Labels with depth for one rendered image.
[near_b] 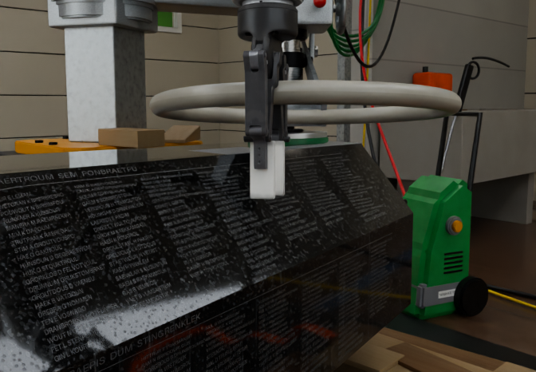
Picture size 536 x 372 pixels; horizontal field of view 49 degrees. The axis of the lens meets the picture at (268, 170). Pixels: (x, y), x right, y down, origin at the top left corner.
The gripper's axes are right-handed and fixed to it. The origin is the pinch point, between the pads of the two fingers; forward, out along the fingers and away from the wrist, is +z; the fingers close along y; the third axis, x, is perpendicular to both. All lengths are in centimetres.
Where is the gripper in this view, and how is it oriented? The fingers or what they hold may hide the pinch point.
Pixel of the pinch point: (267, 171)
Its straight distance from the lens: 73.7
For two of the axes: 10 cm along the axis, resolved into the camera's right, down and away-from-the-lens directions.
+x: -9.7, -0.1, 2.5
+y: 2.5, -0.4, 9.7
